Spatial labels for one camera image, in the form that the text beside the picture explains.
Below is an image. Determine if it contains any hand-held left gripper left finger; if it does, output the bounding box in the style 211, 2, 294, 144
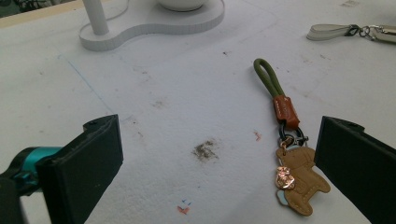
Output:
36, 114, 124, 224

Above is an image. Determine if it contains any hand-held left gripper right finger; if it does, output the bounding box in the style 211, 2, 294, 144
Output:
313, 116, 396, 224

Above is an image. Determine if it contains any green loop brown bear keychain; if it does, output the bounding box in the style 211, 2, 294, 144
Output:
253, 58, 332, 217

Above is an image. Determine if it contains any white strap cream fob keychain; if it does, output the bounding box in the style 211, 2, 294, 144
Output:
306, 23, 396, 45

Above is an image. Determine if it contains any white key stand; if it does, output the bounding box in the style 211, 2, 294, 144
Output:
78, 0, 226, 52

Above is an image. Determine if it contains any white foam board mat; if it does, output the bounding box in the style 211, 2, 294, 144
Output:
0, 0, 396, 224

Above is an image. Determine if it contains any white bowl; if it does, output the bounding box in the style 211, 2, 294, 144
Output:
156, 0, 209, 13

